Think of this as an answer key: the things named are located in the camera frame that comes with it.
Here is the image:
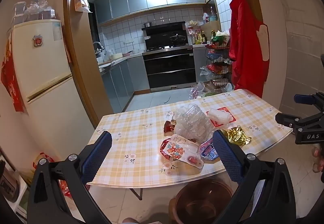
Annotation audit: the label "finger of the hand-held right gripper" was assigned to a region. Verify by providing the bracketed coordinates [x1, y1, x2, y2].
[294, 91, 324, 113]
[275, 112, 324, 130]

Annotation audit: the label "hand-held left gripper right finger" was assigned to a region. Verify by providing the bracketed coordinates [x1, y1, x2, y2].
[212, 130, 296, 224]

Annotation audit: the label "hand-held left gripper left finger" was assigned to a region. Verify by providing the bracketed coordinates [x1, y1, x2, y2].
[27, 131, 113, 224]

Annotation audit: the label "blue pink wrapper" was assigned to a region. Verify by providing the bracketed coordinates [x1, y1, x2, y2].
[199, 138, 221, 163]

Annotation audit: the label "gold foil wrapper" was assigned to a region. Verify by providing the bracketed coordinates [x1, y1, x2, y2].
[225, 124, 252, 147]

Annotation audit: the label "red white plastic tray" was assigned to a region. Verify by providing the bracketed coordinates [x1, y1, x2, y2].
[206, 106, 237, 128]

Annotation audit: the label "clear plastic packaging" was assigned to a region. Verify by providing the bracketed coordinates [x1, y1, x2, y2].
[173, 104, 215, 143]

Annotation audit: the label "floral print pouch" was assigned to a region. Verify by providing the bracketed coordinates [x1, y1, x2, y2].
[159, 134, 204, 169]

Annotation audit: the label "brown plastic bin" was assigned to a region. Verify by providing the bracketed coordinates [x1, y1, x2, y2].
[169, 178, 234, 224]

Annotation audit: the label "dark red snack package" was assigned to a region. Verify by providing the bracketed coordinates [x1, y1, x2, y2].
[163, 119, 178, 136]

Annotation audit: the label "person's right hand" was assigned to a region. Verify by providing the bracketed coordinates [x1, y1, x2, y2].
[312, 145, 324, 174]

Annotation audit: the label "metal table leg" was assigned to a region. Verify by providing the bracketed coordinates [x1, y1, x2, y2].
[130, 187, 142, 201]

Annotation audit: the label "yellow plaid tablecloth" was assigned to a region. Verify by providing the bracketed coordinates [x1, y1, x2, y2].
[86, 89, 295, 185]

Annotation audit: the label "plastic bags on floor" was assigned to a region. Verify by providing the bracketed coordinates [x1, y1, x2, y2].
[190, 82, 233, 99]

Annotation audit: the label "red apron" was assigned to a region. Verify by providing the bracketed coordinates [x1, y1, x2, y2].
[229, 0, 269, 98]

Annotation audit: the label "grey lower cabinets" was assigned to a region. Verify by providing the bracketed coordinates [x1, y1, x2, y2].
[100, 58, 151, 113]

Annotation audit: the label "grey kitchen appliance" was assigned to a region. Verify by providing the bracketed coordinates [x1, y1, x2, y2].
[0, 159, 21, 205]

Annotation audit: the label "white kitchen counter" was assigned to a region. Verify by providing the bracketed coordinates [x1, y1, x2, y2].
[97, 51, 147, 73]

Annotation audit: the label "black integrated stove oven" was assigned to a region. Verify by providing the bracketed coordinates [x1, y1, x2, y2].
[142, 46, 197, 92]

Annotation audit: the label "cream refrigerator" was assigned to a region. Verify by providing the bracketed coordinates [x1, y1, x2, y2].
[7, 20, 96, 164]

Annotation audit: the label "red paper banner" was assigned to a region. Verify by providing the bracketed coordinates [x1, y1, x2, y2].
[1, 37, 26, 113]

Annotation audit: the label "row of condiment bottles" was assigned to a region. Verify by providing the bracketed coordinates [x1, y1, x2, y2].
[187, 29, 206, 46]

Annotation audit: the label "white condiment shelf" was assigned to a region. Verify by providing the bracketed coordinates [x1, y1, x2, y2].
[186, 20, 203, 35]

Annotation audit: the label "red fridge magnet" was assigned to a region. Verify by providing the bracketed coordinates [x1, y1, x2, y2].
[33, 34, 44, 48]

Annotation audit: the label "white fridge sticker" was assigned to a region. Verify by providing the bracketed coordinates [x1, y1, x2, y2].
[53, 23, 63, 42]

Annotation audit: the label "black range hood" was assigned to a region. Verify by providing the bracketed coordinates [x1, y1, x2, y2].
[141, 22, 188, 50]

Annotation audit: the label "clear plastic bags pile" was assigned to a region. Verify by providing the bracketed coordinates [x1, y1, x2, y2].
[24, 0, 56, 22]

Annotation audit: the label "clear plastic box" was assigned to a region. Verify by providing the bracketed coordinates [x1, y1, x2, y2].
[11, 1, 27, 24]

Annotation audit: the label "black wire rack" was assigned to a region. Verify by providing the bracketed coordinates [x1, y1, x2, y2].
[205, 34, 233, 93]

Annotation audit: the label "wooden door frame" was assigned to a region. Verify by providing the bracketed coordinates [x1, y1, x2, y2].
[63, 0, 266, 128]

